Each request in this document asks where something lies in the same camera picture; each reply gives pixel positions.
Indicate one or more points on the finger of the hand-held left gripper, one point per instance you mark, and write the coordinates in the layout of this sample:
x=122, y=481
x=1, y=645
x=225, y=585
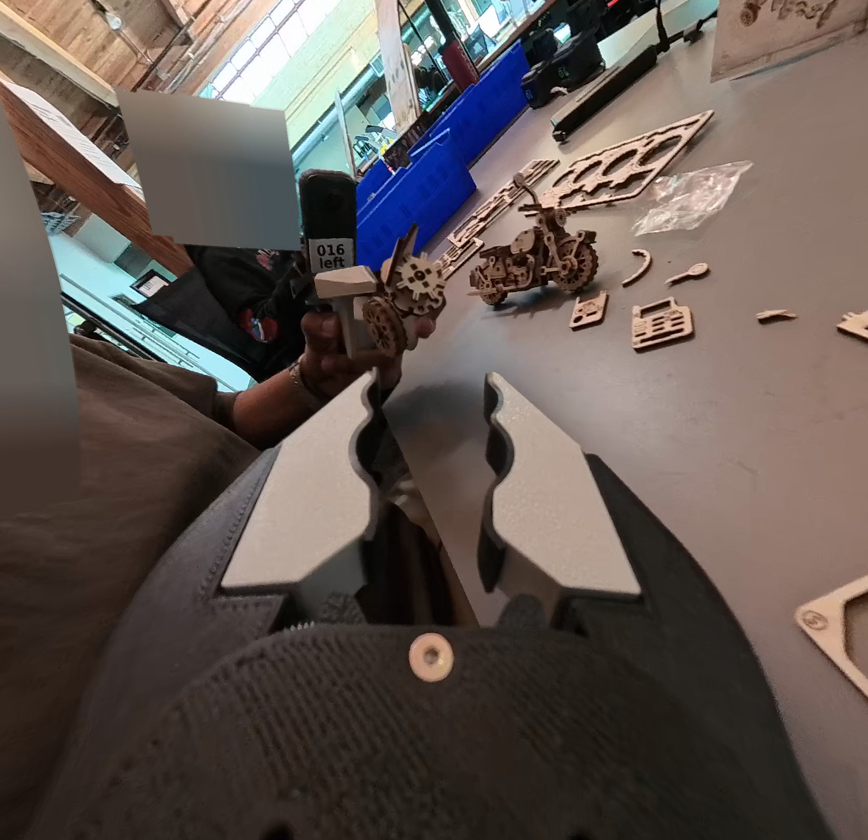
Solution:
x=342, y=282
x=356, y=328

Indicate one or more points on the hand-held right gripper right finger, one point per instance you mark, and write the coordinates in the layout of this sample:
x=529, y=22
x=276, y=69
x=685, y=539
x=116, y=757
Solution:
x=556, y=514

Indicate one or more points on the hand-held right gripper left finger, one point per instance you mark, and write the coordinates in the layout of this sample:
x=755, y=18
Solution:
x=305, y=514

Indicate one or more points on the wooden gear assembly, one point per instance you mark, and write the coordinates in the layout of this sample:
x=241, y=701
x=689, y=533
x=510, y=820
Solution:
x=413, y=284

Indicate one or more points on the person's left forearm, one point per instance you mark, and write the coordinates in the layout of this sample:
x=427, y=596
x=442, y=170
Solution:
x=271, y=413

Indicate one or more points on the grey desk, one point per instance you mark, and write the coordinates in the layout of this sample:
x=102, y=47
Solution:
x=678, y=446

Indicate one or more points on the person's left hand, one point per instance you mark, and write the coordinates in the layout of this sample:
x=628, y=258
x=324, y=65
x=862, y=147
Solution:
x=325, y=358

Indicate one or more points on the blue plastic bin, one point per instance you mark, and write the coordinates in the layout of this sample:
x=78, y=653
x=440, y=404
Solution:
x=413, y=196
x=488, y=114

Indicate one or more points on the hanging paper banner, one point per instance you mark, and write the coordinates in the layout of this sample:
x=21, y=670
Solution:
x=397, y=53

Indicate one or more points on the narrow wooden cut-out sheet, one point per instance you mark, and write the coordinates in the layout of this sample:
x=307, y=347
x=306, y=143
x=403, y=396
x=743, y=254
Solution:
x=495, y=209

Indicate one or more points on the person's brown shirt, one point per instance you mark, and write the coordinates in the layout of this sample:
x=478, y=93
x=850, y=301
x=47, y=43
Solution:
x=135, y=514

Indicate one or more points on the small framed sign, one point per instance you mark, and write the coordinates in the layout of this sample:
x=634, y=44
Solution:
x=150, y=286

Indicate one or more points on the wooden motorcycle model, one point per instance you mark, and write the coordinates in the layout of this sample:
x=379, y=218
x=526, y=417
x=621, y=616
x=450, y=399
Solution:
x=536, y=257

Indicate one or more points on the small wooden panel piece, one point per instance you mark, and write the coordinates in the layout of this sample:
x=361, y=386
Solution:
x=588, y=311

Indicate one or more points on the slotted wooden panel piece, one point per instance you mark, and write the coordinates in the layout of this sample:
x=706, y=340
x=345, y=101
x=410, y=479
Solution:
x=663, y=323

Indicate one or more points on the curved wooden hook piece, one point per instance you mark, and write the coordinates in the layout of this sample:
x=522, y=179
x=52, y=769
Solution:
x=641, y=265

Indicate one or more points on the black case with label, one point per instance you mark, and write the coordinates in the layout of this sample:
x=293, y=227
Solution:
x=563, y=67

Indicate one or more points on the spoon-shaped wooden piece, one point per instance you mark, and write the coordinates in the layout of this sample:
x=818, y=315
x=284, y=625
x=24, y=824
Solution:
x=692, y=270

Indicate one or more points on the long black flat device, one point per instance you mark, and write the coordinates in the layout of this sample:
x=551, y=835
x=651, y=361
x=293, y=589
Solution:
x=603, y=94

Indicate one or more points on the tiny wooden sliver piece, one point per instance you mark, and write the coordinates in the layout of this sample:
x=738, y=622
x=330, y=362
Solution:
x=776, y=315

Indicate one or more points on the clear plastic bag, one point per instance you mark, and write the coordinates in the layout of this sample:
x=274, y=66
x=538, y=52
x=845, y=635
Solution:
x=692, y=196

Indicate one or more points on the wooden piece with notches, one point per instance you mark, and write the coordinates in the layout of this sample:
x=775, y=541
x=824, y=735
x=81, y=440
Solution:
x=856, y=326

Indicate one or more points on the large wooden cut-out sheet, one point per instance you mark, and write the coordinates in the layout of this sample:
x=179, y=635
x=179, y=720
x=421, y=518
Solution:
x=685, y=135

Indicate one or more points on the white flat board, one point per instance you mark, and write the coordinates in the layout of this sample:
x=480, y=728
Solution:
x=651, y=33

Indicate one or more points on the paper sheet with motorcycle print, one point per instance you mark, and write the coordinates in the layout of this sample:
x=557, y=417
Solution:
x=780, y=26

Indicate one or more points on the wooden frame piece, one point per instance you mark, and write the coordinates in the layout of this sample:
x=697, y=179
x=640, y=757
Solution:
x=814, y=616

